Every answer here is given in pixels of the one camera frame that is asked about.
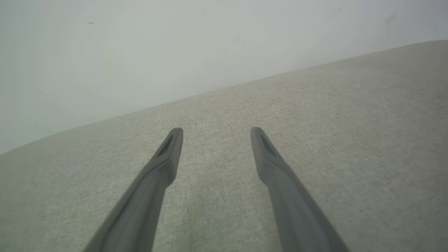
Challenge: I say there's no grey fabric sofa cushion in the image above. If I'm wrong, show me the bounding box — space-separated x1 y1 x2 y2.
0 40 448 252

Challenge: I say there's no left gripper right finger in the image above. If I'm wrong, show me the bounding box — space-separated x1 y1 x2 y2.
250 127 350 252

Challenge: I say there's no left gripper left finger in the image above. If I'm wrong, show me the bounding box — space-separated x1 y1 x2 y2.
84 127 184 252

